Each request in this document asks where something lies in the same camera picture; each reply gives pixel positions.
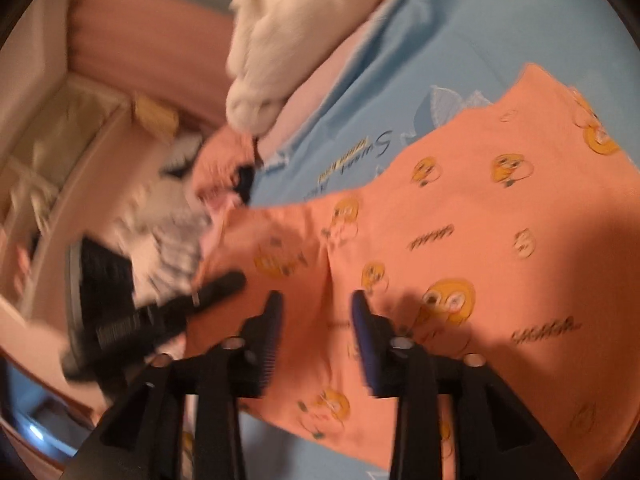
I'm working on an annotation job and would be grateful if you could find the peach crumpled garment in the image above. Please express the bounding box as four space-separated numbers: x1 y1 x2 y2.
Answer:
191 126 256 200

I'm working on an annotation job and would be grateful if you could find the plaid grey white fabric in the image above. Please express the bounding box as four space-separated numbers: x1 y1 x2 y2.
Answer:
112 131 210 304

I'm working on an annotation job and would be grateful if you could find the peach cartoon print garment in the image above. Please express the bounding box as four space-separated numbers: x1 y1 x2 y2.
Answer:
186 64 639 479

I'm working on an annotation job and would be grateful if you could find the pink quilt under sheet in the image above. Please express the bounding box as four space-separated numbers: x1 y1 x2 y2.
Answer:
257 0 426 162

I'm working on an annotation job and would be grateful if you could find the dark navy garment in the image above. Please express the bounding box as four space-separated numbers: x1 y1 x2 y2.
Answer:
231 152 262 205

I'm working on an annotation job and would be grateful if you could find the white shelf cabinet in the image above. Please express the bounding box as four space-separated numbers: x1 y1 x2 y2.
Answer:
1 74 131 320

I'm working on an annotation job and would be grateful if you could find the blue floral bed sheet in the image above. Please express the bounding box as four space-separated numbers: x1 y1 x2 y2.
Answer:
252 0 639 479

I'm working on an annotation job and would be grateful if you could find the white fluffy plush blanket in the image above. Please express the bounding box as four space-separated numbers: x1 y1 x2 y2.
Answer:
224 0 426 137

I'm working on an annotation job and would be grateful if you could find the pink curtain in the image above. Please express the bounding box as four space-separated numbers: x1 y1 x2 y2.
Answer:
67 0 232 125

